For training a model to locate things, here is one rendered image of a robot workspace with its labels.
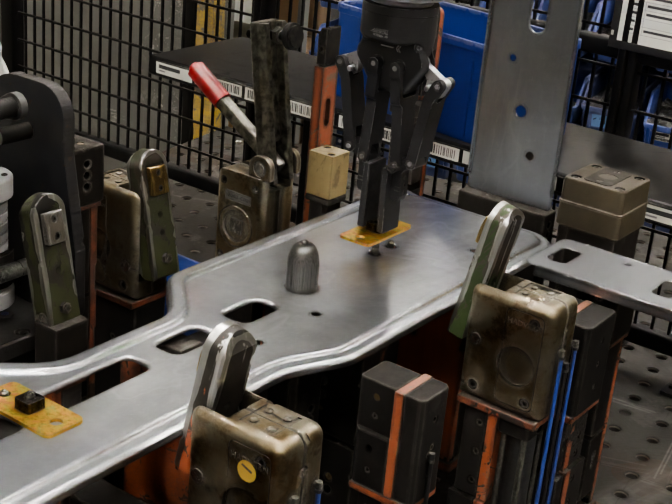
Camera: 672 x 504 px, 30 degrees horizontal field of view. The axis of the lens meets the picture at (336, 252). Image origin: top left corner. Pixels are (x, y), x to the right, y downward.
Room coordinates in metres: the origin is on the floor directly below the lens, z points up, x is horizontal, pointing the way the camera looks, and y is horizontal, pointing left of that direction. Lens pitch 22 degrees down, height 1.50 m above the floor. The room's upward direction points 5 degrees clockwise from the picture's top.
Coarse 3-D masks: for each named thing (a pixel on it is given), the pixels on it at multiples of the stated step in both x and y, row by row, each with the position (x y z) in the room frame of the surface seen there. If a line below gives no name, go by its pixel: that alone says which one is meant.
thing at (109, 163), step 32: (0, 0) 3.72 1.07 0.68; (32, 0) 3.67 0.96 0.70; (64, 0) 3.62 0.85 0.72; (96, 0) 3.57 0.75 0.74; (128, 0) 3.52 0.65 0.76; (160, 0) 3.48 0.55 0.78; (224, 0) 3.41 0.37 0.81; (0, 32) 3.72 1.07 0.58; (32, 32) 3.67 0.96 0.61; (64, 32) 3.62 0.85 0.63; (96, 32) 3.57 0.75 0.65; (128, 32) 3.53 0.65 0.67; (32, 64) 3.67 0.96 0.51; (64, 64) 3.62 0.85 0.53; (96, 64) 3.58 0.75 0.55; (96, 96) 3.58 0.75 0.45; (96, 128) 3.59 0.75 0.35; (160, 128) 3.49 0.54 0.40; (192, 128) 3.43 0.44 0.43
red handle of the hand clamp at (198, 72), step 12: (192, 72) 1.36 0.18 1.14; (204, 72) 1.36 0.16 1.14; (204, 84) 1.35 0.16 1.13; (216, 84) 1.35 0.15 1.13; (216, 96) 1.34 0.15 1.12; (228, 96) 1.35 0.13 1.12; (228, 108) 1.33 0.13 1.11; (228, 120) 1.33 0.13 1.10; (240, 120) 1.32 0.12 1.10; (240, 132) 1.32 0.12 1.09; (252, 132) 1.31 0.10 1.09; (252, 144) 1.31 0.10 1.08; (276, 156) 1.30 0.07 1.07
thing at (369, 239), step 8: (368, 224) 1.22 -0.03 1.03; (376, 224) 1.21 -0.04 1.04; (400, 224) 1.24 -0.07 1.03; (408, 224) 1.25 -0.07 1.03; (344, 232) 1.21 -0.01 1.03; (352, 232) 1.21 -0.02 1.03; (360, 232) 1.21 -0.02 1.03; (368, 232) 1.21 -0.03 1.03; (376, 232) 1.21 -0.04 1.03; (392, 232) 1.22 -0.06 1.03; (400, 232) 1.23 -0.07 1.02; (352, 240) 1.19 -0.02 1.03; (360, 240) 1.19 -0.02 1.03; (368, 240) 1.19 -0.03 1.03; (376, 240) 1.19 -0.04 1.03; (384, 240) 1.20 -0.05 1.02
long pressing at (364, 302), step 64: (256, 256) 1.18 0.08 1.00; (320, 256) 1.20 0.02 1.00; (384, 256) 1.22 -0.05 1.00; (448, 256) 1.23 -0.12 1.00; (512, 256) 1.25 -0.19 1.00; (192, 320) 1.02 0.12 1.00; (256, 320) 1.03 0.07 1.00; (320, 320) 1.05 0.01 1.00; (384, 320) 1.06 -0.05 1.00; (0, 384) 0.87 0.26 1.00; (64, 384) 0.89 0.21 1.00; (128, 384) 0.89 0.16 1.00; (192, 384) 0.90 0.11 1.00; (256, 384) 0.92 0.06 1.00; (0, 448) 0.78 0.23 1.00; (64, 448) 0.79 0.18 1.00; (128, 448) 0.80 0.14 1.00
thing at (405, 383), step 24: (384, 384) 0.95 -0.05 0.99; (408, 384) 0.96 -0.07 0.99; (432, 384) 0.96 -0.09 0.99; (360, 408) 0.96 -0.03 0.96; (384, 408) 0.95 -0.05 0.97; (408, 408) 0.93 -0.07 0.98; (432, 408) 0.94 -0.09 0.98; (360, 432) 0.96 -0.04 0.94; (384, 432) 0.95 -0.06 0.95; (408, 432) 0.93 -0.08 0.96; (432, 432) 0.94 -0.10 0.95; (360, 456) 0.96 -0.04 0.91; (384, 456) 0.94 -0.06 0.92; (408, 456) 0.93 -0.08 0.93; (432, 456) 0.94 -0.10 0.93; (360, 480) 0.96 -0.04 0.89; (384, 480) 0.94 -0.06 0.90; (408, 480) 0.93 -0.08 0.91; (432, 480) 0.95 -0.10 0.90
